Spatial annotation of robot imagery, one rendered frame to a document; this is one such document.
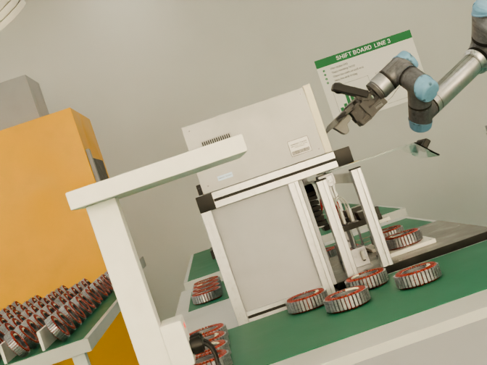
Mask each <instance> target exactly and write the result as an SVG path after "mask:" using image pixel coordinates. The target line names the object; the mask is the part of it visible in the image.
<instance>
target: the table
mask: <svg viewBox="0 0 487 365"><path fill-rule="evenodd" d="M120 311H121V310H120V306H119V303H118V301H117V297H116V295H115V292H114V289H113V287H112V283H111V280H110V278H109V274H108V271H106V272H105V273H104V274H102V275H101V276H100V277H98V278H97V279H96V280H95V281H94V282H92V283H91V282H89V281H88V280H87V279H84V278H83V279H82V280H81V281H80V282H79V283H78V284H74V285H73V286H72V287H70V288H69V289H68V288H67V287H66V286H64V285H62V286H61V287H60V288H57V289H56V290H55V291H51V292H50V293H49V294H47V295H46V296H45V297H44V298H42V297H40V296H39V295H35V296H34V297H33V298H32V297H31V298H30V299H29V300H28V301H25V302H24V303H23V304H21V303H19V302H18V301H14V302H13V303H12V304H11V305H8V306H7V307H6V308H5V309H2V310H1V311H0V344H1V343H2V342H4V341H5V343H7V345H8V346H9V348H10V349H12V351H13V352H14V353H15V354H17V355H16V356H15V357H14V358H13V359H12V360H11V361H10V362H9V363H7V364H4V362H3V359H2V357H1V353H0V365H52V364H55V363H58V362H60V361H64V360H66V359H69V358H72V359H73V362H74V365H91V362H90V360H89V357H88V354H87V352H89V351H92V350H93V348H94V347H95V345H96V344H97V343H98V342H99V340H100V339H101V337H102V336H103V334H104V333H105V332H106V331H107V329H108V328H109V326H110V324H111V323H112V322H113V321H114V320H115V318H116V316H117V315H118V314H119V313H120ZM45 325H46V327H47V328H48V330H49V331H50V332H51V333H52V334H53V335H54V336H55V337H56V338H57V339H56V340H55V341H54V342H53V343H52V344H51V345H50V346H49V347H48V348H47V349H46V350H45V351H42V348H41V344H40V343H39V340H38V336H37V334H36V333H37V331H39V330H40V329H41V328H42V327H43V326H45Z"/></svg>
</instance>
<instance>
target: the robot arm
mask: <svg viewBox="0 0 487 365"><path fill-rule="evenodd" d="M471 15H472V32H471V43H470V47H469V49H468V50H466V52H465V53H464V55H463V59H461V60H460V61H459V62H458V63H457V64H456V65H455V66H454V67H453V68H452V69H451V70H449V71H448V72H447V73H446V74H445V75H444V76H443V77H442V78H441V79H440V80H439V81H438V82H436V81H435V80H434V79H433V78H432V77H431V76H430V75H426V74H425V73H424V72H422V71H421V70H419V69H418V65H419V64H418V62H417V60H416V58H414V57H413V56H412V55H411V54H410V53H409V52H408V51H401V52H400V53H399V54H397V55H396V56H395V57H394V58H393V59H392V60H391V61H390V62H389V63H388V64H387V65H386V66H385V67H384V68H383V69H382V70H381V71H380V72H379V73H378V74H377V75H376V76H375V77H373V78H372V79H371V80H370V82H369V83H368V84H367V85H366V87H367V89H368V90H365V89H361V88H356V87H352V86H349V85H344V84H343V83H334V84H332V88H331V91H332V92H335V93H337V94H340V93H341V94H344V95H347V96H353V97H354V99H353V100H352V101H351V102H350V103H349V104H348V105H347V106H346V107H345V108H344V110H343V111H342V112H341V113H340V114H339V115H338V116H337V117H336V118H335V119H334V120H333V121H332V122H331V123H330V124H329V125H328V126H327V127H326V133H328V132H329V131H330V130H332V129H334V130H335V131H337V132H338V133H340V134H342V135H345V134H347V133H348V132H349V128H348V123H349V122H350V121H351V119H352V120H353V121H354V123H355V124H356V123H357V124H358V125H359V127H361V126H363V125H365V124H366V123H367V122H368V121H370V119H372V117H374V116H375V114H376V113H377V112H378V111H379V110H380V109H381V108H382V107H383V106H384V105H385V104H387V103H388V102H387V100H385V99H384V98H386V97H387V96H388V95H389V94H390V93H391V92H392V91H394V89H396V88H397V87H398V86H399V85H400V86H401V87H403V88H404V89H406V90H407V98H408V113H409V116H408V120H409V126H410V128H411V129H412V130H413V131H415V132H416V133H424V132H427V131H429V129H431V127H432V123H433V118H434V117H435V116H436V115H437V114H438V113H439V112H440V111H441V110H442V109H443V108H444V107H445V106H446V105H447V104H448V103H449V102H450V101H451V100H452V99H453V98H454V97H455V96H456V95H457V94H458V93H459V92H461V91H462V90H463V89H464V88H465V87H466V86H467V85H468V84H469V83H470V82H471V81H472V80H473V79H474V78H475V77H476V76H477V75H478V74H483V73H484V72H486V71H487V0H476V1H475V2H474V4H473V9H472V12H471ZM371 96H373V97H374V98H372V97H371Z"/></svg>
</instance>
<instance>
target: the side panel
mask: <svg viewBox="0 0 487 365"><path fill-rule="evenodd" d="M201 217H202V219H203V222H204V226H205V228H206V231H207V234H208V236H209V240H210V243H211V245H212V249H213V251H214V254H215V258H216V260H217V264H218V267H219V269H220V272H221V275H222V278H223V281H224V283H225V287H226V290H227V292H228V296H229V299H230V302H231V305H232V307H233V310H234V313H235V315H236V319H237V322H238V326H241V325H242V324H246V323H249V322H253V321H255V320H258V319H261V318H263V317H266V316H269V315H272V314H276V313H278V312H280V311H284V310H286V309H287V307H286V301H287V300H288V299H289V298H291V297H292V296H295V295H297V294H300V293H303V292H304V293H305V292H306V291H307V292H308V290H314V289H317V288H324V289H326V290H327V293H328V295H330V294H332V293H336V290H335V288H334V285H333V281H332V279H331V276H330V272H329V270H328V267H327V264H326V262H325V258H324V256H323V253H322V249H321V247H320V243H319V240H318V238H317V234H316V232H315V228H314V225H313V224H312V220H311V217H310V215H309V211H308V208H307V205H306V202H305V200H304V196H303V193H302V191H301V187H300V184H299V181H296V182H293V183H290V184H287V185H284V186H281V187H279V188H275V189H272V190H269V191H266V192H264V193H260V194H258V195H255V196H252V197H249V198H245V199H243V200H240V201H236V202H234V203H231V204H228V205H226V206H222V207H220V208H217V209H214V210H211V211H208V212H205V213H202V214H201Z"/></svg>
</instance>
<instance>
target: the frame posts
mask: <svg viewBox="0 0 487 365"><path fill-rule="evenodd" d="M349 173H350V175H351V179H352V182H353V184H354V188H355V191H356V193H357V197H358V199H359V202H360V205H361V207H362V211H363V214H364V216H365V220H366V223H367V226H368V229H369V231H370V235H371V238H372V241H373V243H374V246H375V250H376V252H377V255H378V258H379V261H380V265H381V266H382V267H387V266H388V265H392V264H394V263H393V261H392V258H391V255H390V252H389V249H388V246H387V243H386V239H385V237H384V234H383V231H382V229H381V226H380V222H379V220H378V216H377V214H376V211H375V207H374V205H373V202H372V199H371V196H370V192H369V190H368V187H367V184H366V182H365V178H364V175H363V173H362V169H361V167H360V166H359V167H355V168H352V169H349ZM315 185H316V187H317V191H318V193H319V196H320V200H321V202H322V206H323V208H324V211H325V215H326V217H327V219H328V223H329V225H330V229H331V232H332V234H333V238H334V241H335V243H336V247H337V249H338V253H339V256H340V258H341V261H342V264H343V266H344V270H345V273H346V276H347V278H349V277H351V276H353V275H354V274H358V271H357V268H356V265H355V263H354V259H353V256H352V254H351V250H350V247H349V244H348V241H347V240H349V237H348V235H347V232H344V229H343V227H342V224H341V220H340V218H339V215H338V212H337V209H336V205H335V203H334V200H333V197H334V198H336V197H337V196H338V193H337V190H336V187H335V184H333V186H331V187H329V186H328V182H327V180H326V178H323V179H320V180H316V181H315ZM337 202H338V204H339V206H340V209H341V212H342V213H343V207H342V205H341V201H339V200H337ZM343 215H344V213H343Z"/></svg>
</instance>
